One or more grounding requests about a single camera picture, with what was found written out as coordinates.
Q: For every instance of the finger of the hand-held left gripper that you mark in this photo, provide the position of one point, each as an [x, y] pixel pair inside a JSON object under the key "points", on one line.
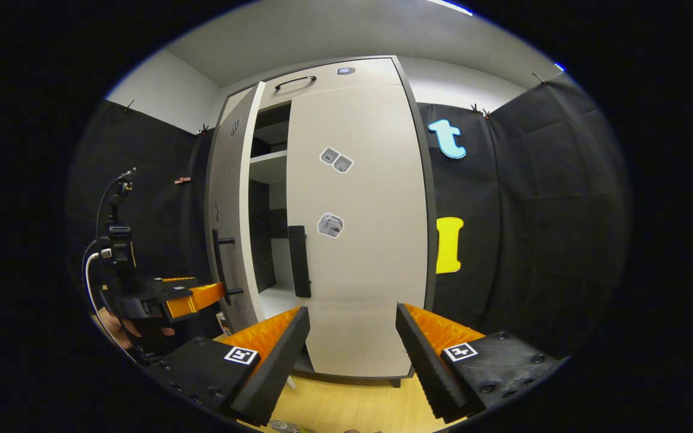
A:
{"points": [[196, 299], [179, 279]]}

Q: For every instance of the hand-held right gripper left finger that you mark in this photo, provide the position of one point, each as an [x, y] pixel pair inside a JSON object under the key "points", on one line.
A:
{"points": [[277, 370]]}

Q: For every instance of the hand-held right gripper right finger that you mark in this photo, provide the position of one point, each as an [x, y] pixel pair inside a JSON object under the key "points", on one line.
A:
{"points": [[425, 367]]}

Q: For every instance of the white and grey cabinet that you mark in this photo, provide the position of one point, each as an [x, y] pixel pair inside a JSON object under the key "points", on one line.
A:
{"points": [[261, 240]]}

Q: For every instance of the white cabinet shelf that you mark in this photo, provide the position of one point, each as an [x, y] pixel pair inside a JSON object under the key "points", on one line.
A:
{"points": [[268, 165]]}

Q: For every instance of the beige cabinet drawer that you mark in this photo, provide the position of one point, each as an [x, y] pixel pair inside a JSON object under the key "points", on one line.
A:
{"points": [[370, 78]]}

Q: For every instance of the black backdrop cloth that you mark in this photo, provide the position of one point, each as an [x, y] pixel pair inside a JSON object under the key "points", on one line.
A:
{"points": [[533, 240], [154, 240]]}

